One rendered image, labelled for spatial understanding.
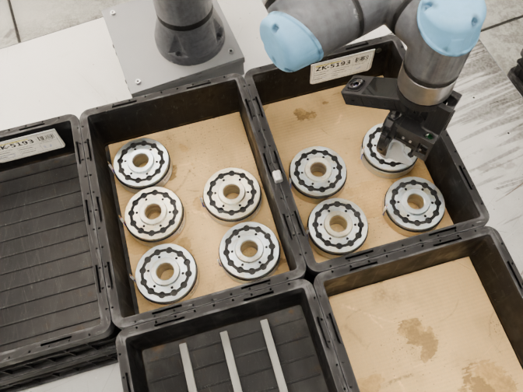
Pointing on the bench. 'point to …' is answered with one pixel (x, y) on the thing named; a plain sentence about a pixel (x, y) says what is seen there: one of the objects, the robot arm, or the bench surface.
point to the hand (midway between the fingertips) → (384, 150)
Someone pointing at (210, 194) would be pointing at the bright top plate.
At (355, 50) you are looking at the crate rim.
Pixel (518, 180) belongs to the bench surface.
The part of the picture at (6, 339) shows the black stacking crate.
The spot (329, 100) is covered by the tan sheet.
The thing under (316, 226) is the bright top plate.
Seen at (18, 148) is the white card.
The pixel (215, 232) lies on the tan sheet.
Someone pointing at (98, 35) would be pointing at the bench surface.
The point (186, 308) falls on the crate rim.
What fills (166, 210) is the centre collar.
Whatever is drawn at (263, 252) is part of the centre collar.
